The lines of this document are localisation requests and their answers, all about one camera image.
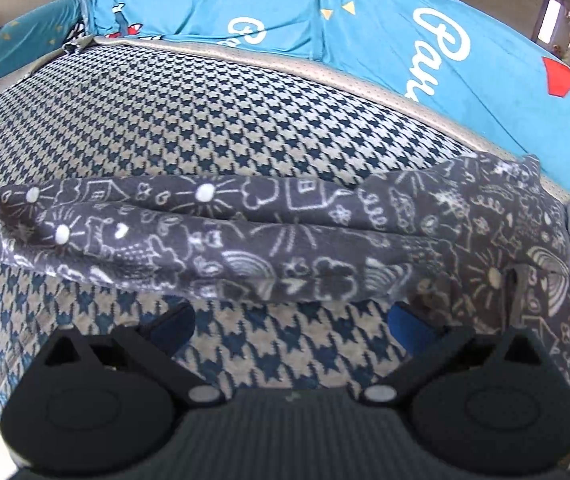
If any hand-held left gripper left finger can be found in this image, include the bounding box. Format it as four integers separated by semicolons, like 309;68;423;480
44;301;227;408

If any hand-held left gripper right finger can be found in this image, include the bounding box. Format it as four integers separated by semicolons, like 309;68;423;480
359;301;546;408

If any grey doodle print fleece jacket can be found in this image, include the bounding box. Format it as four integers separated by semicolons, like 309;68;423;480
0;152;570;480

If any houndstooth sofa seat cushion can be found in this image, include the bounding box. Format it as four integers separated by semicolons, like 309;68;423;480
0;35;570;480

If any blue printed sofa cover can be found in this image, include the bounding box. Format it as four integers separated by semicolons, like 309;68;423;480
0;0;570;197

